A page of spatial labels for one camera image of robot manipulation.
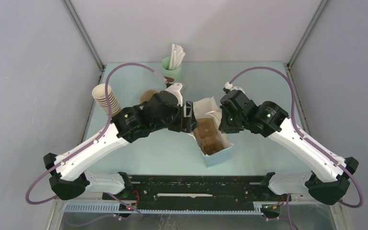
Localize light blue paper bag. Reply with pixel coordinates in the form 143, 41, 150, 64
191, 97, 234, 168

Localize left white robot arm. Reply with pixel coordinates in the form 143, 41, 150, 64
44, 91, 197, 200

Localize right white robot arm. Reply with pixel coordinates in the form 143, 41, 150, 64
218, 87, 358, 206

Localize green cup holder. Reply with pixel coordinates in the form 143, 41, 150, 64
161, 57, 183, 84

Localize white wrapped straws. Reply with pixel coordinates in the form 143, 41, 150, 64
168, 44, 185, 70

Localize stack of brown paper cups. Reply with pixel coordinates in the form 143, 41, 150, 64
92, 84, 121, 116

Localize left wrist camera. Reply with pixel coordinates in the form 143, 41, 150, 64
166, 83, 184, 106

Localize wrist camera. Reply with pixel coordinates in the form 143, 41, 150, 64
166, 83, 184, 106
223, 81, 245, 93

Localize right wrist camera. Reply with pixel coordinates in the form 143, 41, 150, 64
223, 81, 245, 93

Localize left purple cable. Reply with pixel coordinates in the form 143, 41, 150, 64
25, 62, 169, 221

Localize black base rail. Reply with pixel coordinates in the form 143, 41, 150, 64
115, 175, 287, 213

